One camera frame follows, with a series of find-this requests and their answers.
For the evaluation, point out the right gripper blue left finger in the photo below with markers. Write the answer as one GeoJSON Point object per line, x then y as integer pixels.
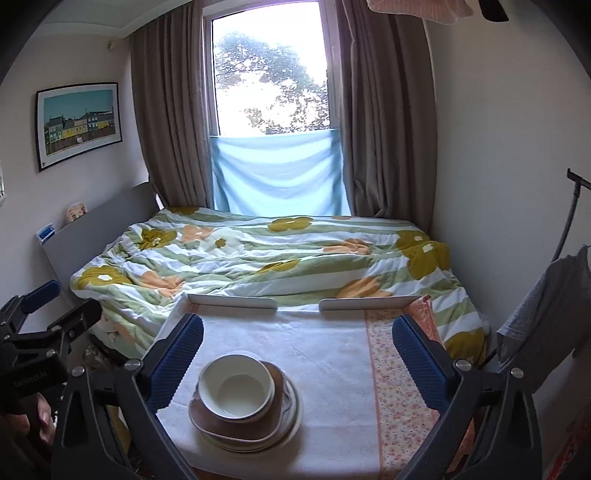
{"type": "Point", "coordinates": [86, 445]}

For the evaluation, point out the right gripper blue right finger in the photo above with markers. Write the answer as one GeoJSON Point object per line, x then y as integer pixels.
{"type": "Point", "coordinates": [487, 426]}

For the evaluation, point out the white ribbed bowl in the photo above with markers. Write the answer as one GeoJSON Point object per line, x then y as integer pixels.
{"type": "Point", "coordinates": [237, 388]}

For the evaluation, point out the plain white plate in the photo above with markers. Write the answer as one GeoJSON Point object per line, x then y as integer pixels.
{"type": "Point", "coordinates": [288, 427]}

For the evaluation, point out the person's left hand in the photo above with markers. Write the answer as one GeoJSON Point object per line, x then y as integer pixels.
{"type": "Point", "coordinates": [37, 420]}

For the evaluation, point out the orange floral cloth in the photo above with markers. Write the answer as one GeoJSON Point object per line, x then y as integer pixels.
{"type": "Point", "coordinates": [404, 420]}

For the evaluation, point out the floral green striped duvet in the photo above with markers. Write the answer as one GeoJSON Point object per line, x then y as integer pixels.
{"type": "Point", "coordinates": [296, 261]}

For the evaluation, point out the white floral tablecloth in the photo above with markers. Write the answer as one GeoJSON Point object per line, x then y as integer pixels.
{"type": "Point", "coordinates": [326, 356]}

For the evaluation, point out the grey headboard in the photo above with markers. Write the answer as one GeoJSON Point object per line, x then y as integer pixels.
{"type": "Point", "coordinates": [76, 244]}

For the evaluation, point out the blue white box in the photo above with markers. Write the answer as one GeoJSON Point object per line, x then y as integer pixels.
{"type": "Point", "coordinates": [45, 233]}

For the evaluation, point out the grey hanging garment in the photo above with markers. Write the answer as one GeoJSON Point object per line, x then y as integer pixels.
{"type": "Point", "coordinates": [550, 322]}

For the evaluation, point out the small plush toy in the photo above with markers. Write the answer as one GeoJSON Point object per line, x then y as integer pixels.
{"type": "Point", "coordinates": [75, 211]}

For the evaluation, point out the light blue window cloth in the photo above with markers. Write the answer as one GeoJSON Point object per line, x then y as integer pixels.
{"type": "Point", "coordinates": [280, 175]}

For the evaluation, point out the black clothes rack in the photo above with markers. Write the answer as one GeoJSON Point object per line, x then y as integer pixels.
{"type": "Point", "coordinates": [579, 184]}

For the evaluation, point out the framed houses picture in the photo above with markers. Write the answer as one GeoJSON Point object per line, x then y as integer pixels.
{"type": "Point", "coordinates": [75, 119]}

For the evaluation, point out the right brown curtain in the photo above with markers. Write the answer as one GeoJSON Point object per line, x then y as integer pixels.
{"type": "Point", "coordinates": [388, 119]}

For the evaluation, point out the brown curtain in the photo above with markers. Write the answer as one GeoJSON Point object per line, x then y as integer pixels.
{"type": "Point", "coordinates": [167, 77]}
{"type": "Point", "coordinates": [388, 119]}

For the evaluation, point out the left brown curtain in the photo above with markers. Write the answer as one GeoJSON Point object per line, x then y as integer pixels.
{"type": "Point", "coordinates": [167, 77]}

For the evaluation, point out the window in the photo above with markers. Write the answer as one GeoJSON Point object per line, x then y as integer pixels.
{"type": "Point", "coordinates": [271, 67]}

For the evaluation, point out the pink hanging garment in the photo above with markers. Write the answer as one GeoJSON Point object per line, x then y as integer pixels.
{"type": "Point", "coordinates": [445, 12]}

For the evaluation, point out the left white table rail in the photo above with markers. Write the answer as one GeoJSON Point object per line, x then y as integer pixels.
{"type": "Point", "coordinates": [233, 301]}

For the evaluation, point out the white table rail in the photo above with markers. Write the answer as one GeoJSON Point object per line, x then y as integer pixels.
{"type": "Point", "coordinates": [233, 301]}
{"type": "Point", "coordinates": [367, 303]}

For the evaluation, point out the right white table rail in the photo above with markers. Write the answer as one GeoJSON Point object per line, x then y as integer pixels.
{"type": "Point", "coordinates": [367, 303]}

